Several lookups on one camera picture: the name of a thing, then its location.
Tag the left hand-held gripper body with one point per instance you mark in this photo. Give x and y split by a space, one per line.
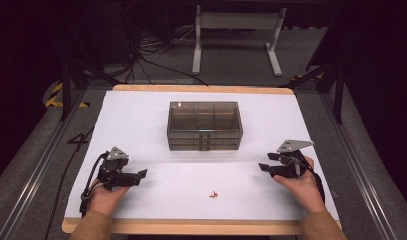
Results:
112 170

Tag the small red orange piece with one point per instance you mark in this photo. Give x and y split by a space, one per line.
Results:
213 194

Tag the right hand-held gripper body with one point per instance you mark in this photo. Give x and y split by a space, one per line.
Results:
291 168

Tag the white table cover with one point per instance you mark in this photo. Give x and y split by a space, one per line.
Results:
191 180

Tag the black metal frame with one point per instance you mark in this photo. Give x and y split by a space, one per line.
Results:
339 96
66 93

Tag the person's right hand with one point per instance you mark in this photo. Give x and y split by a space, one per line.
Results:
304 191

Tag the smoky transparent drawer cabinet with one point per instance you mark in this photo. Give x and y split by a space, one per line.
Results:
204 115

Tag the person's left hand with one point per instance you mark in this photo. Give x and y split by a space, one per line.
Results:
102 200

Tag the yellow black floor tape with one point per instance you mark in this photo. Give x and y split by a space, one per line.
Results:
54 98
306 76

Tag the aluminium floor rail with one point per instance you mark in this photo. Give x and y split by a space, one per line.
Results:
357 166
41 166

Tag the white metal stand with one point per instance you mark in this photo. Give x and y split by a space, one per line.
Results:
237 20

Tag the light wooden table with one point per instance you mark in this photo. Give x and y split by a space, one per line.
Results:
191 227

